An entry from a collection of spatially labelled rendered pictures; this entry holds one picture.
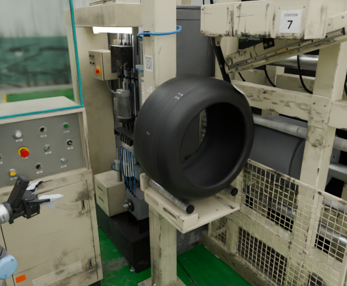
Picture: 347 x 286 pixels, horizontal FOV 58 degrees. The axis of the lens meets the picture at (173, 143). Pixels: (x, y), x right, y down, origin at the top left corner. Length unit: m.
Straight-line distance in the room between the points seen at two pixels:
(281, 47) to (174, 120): 0.59
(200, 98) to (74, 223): 1.13
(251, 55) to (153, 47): 0.48
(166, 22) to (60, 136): 0.83
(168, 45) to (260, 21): 0.46
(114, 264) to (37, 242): 0.77
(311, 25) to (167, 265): 1.58
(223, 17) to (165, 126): 0.61
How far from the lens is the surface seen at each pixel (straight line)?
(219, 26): 1.60
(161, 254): 2.06
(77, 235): 2.08
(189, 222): 1.50
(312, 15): 1.33
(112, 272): 2.52
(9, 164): 1.83
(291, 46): 1.49
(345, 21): 1.38
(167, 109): 1.29
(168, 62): 1.63
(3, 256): 1.23
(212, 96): 1.34
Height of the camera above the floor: 1.69
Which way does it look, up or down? 21 degrees down
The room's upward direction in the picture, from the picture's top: straight up
